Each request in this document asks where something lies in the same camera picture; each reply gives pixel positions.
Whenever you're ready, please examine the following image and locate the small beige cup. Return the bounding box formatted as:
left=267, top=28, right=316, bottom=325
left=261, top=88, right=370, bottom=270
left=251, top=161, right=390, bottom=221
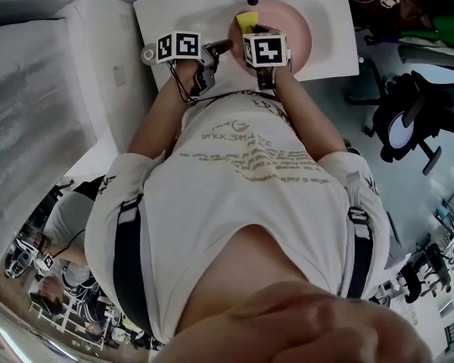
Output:
left=141, top=42, right=160, bottom=67

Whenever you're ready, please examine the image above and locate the large pink plate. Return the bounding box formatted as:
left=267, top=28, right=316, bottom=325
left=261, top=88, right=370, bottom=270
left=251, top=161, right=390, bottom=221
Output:
left=226, top=0, right=313, bottom=77

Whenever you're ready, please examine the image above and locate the person's left forearm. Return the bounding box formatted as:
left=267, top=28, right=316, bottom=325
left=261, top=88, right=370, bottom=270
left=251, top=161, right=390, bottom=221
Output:
left=128, top=60, right=197, bottom=158

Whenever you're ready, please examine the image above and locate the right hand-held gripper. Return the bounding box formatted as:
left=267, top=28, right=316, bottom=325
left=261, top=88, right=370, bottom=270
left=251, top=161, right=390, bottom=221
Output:
left=242, top=31, right=291, bottom=90

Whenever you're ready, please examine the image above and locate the white round disc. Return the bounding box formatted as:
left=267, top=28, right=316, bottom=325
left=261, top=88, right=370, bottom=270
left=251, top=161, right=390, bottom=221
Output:
left=388, top=110, right=415, bottom=147

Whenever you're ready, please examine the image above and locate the yellow sponge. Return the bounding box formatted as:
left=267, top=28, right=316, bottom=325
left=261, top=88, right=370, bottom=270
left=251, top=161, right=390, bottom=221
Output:
left=236, top=11, right=259, bottom=36

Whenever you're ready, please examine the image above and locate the person's chin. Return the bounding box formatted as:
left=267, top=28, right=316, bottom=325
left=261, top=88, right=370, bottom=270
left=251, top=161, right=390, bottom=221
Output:
left=149, top=280, right=436, bottom=363

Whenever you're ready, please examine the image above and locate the white sink basin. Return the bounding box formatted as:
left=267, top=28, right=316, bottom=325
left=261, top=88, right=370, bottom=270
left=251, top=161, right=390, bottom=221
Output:
left=132, top=0, right=360, bottom=92

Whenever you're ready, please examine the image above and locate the person's white printed t-shirt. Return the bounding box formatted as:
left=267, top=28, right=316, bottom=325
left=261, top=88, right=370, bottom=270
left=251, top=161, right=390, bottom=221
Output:
left=85, top=88, right=393, bottom=343

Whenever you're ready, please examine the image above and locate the green cloth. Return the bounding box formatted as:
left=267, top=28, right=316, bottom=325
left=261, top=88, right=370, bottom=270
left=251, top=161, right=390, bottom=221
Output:
left=400, top=13, right=454, bottom=45

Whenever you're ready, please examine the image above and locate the black office chair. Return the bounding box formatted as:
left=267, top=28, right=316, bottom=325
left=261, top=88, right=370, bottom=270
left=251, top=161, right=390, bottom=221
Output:
left=350, top=70, right=454, bottom=175

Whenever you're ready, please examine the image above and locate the brown leather bag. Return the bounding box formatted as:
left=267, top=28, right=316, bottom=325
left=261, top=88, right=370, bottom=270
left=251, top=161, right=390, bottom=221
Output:
left=347, top=0, right=436, bottom=33

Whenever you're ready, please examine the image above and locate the black chest strap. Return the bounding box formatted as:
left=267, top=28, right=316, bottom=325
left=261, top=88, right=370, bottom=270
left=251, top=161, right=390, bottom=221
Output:
left=113, top=194, right=154, bottom=334
left=346, top=208, right=374, bottom=298

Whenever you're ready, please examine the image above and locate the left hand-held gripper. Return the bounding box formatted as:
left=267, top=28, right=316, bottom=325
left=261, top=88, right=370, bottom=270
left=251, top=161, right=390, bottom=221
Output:
left=157, top=31, right=234, bottom=97

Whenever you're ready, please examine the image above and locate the person's right forearm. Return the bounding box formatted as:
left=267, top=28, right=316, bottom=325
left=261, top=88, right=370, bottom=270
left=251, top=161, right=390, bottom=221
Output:
left=274, top=66, right=347, bottom=162

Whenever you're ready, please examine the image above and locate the white toilet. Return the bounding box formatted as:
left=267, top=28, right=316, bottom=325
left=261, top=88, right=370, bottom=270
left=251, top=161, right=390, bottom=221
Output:
left=52, top=0, right=163, bottom=188

